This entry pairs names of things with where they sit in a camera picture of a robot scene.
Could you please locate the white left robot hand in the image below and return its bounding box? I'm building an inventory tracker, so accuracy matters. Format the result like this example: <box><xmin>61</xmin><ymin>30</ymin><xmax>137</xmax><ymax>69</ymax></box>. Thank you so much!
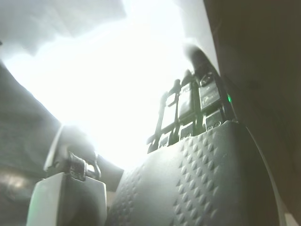
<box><xmin>25</xmin><ymin>44</ymin><xmax>293</xmax><ymax>226</ymax></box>

